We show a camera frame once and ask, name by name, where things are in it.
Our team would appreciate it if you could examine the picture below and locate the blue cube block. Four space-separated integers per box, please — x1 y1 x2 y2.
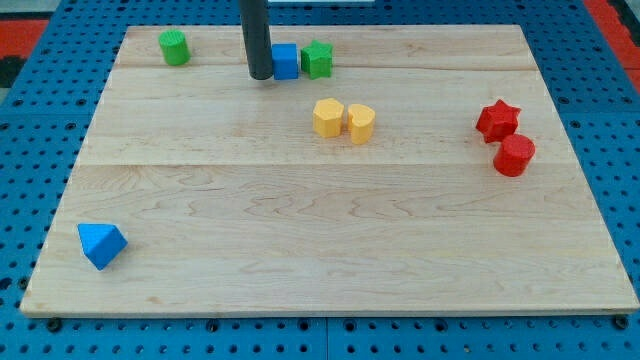
272 43 299 80

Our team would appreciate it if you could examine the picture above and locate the green star block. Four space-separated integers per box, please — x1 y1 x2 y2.
300 40 333 80

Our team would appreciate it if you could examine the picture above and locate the red star block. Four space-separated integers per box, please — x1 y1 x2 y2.
475 99 521 143

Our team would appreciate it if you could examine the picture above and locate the yellow hexagon block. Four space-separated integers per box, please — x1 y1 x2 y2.
313 98 345 138

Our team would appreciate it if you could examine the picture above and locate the light wooden board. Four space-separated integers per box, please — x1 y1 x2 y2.
21 25 639 319

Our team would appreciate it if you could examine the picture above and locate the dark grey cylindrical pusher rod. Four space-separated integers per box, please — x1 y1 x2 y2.
238 0 273 80

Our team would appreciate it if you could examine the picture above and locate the red cylinder block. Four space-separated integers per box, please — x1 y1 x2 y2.
493 134 536 177

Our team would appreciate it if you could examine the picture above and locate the green cylinder block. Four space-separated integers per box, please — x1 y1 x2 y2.
158 29 191 66

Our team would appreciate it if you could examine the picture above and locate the blue triangular prism block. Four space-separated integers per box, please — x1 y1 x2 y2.
77 223 128 271

